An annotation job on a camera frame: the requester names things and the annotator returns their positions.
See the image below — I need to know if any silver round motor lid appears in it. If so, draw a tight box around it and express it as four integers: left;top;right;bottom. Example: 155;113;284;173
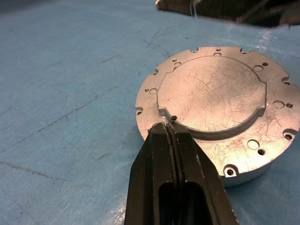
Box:
135;46;300;180

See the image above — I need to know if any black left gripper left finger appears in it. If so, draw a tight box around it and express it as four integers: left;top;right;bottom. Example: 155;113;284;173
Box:
126;122;179;225

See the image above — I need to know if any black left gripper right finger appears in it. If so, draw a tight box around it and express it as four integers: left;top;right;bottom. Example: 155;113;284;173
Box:
167;121;240;225

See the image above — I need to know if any dark background object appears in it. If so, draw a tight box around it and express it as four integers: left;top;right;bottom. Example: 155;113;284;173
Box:
155;0;300;28

